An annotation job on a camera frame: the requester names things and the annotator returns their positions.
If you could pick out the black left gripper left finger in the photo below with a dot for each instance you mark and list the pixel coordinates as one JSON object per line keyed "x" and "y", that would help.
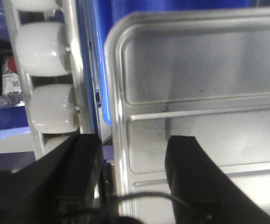
{"x": 61, "y": 182}

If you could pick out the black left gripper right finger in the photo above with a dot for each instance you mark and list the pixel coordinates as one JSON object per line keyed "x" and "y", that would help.
{"x": 212, "y": 197}

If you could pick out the small silver ribbed tray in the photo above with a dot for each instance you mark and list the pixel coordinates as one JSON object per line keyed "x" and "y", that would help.
{"x": 201, "y": 73}

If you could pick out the blue bin lower left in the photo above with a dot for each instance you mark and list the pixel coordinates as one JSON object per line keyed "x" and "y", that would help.
{"x": 13, "y": 120}

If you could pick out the left white roller track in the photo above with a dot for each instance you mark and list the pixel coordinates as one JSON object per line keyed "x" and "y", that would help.
{"x": 46, "y": 42}

